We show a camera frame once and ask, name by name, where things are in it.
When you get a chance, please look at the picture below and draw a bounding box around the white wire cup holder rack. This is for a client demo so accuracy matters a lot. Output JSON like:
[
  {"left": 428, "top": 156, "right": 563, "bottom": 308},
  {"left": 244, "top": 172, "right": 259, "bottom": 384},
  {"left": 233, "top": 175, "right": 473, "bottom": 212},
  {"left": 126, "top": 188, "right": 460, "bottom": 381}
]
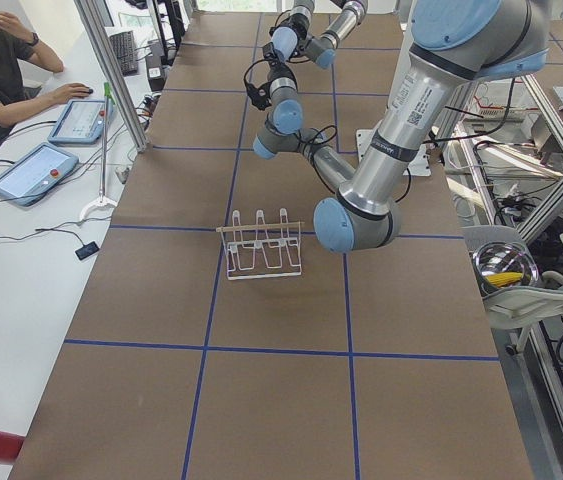
[{"left": 219, "top": 208, "right": 303, "bottom": 280}]

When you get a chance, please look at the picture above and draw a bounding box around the white grabber stick tool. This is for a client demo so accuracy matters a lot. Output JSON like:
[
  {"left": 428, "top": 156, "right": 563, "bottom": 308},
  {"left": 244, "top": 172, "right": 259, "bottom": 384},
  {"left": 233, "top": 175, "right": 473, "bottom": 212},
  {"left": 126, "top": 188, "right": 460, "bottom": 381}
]
[{"left": 79, "top": 82, "right": 117, "bottom": 221}]

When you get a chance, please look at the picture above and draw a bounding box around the yellow corn cob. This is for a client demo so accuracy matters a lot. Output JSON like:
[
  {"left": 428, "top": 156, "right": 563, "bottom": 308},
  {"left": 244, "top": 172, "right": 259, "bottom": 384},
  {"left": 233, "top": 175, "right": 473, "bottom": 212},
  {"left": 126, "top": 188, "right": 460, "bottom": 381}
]
[{"left": 486, "top": 271, "right": 524, "bottom": 288}]

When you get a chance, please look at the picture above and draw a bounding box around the wooden dowel rod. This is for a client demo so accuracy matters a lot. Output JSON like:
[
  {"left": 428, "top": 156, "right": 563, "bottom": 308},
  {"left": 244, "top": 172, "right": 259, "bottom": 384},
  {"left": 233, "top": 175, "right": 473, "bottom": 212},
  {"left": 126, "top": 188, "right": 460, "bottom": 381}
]
[{"left": 215, "top": 221, "right": 304, "bottom": 233}]

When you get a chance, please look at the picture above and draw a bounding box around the blue teach pendant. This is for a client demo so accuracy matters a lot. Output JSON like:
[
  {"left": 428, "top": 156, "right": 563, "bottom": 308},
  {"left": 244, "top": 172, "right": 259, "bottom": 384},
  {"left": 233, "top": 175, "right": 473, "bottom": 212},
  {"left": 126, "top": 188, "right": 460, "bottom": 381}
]
[
  {"left": 47, "top": 99, "right": 106, "bottom": 145},
  {"left": 0, "top": 143, "right": 78, "bottom": 207}
]

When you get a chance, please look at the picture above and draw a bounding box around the blue teach pendant far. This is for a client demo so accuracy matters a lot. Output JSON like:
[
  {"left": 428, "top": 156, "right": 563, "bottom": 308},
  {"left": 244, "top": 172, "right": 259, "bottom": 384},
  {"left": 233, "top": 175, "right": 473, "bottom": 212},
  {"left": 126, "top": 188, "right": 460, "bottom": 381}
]
[{"left": 47, "top": 99, "right": 106, "bottom": 145}]

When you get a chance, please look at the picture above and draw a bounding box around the small black device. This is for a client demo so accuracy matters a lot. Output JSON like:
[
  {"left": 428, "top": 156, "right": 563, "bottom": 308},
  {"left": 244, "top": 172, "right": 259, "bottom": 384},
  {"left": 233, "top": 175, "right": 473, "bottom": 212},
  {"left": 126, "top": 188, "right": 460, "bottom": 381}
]
[{"left": 75, "top": 241, "right": 99, "bottom": 260}]

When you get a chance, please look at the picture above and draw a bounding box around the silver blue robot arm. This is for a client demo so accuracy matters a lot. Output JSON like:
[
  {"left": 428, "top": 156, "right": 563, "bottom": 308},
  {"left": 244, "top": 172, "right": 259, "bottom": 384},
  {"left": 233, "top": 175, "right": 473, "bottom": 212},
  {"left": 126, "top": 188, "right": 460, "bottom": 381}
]
[
  {"left": 247, "top": 1, "right": 551, "bottom": 253},
  {"left": 288, "top": 0, "right": 368, "bottom": 69}
]

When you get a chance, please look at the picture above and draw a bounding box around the aluminium frame post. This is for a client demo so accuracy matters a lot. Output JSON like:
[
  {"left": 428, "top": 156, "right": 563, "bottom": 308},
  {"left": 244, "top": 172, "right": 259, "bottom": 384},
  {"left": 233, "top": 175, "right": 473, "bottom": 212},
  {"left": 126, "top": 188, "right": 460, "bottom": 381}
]
[{"left": 74, "top": 0, "right": 148, "bottom": 153}]

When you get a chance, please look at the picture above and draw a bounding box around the steel bowl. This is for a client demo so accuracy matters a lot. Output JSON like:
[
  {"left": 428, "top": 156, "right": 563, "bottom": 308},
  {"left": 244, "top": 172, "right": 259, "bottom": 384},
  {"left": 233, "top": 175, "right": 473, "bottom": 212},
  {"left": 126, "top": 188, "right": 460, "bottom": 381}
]
[{"left": 471, "top": 242, "right": 540, "bottom": 296}]

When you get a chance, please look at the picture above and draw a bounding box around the blue teach pendant near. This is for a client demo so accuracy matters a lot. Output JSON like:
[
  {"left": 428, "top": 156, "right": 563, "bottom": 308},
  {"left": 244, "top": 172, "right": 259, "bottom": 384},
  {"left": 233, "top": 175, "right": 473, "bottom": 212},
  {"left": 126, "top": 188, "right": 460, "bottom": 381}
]
[{"left": 0, "top": 143, "right": 78, "bottom": 207}]

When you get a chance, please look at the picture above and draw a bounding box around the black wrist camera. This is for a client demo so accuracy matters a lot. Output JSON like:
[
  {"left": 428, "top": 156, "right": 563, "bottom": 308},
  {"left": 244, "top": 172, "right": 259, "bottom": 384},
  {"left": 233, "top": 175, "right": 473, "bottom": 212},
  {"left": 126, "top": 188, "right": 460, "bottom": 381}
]
[{"left": 262, "top": 42, "right": 278, "bottom": 63}]

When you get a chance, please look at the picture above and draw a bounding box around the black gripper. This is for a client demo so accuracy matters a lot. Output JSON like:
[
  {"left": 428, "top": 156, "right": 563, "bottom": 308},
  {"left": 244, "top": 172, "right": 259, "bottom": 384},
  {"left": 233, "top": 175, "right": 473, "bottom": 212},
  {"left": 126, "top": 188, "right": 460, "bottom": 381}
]
[{"left": 244, "top": 80, "right": 272, "bottom": 110}]

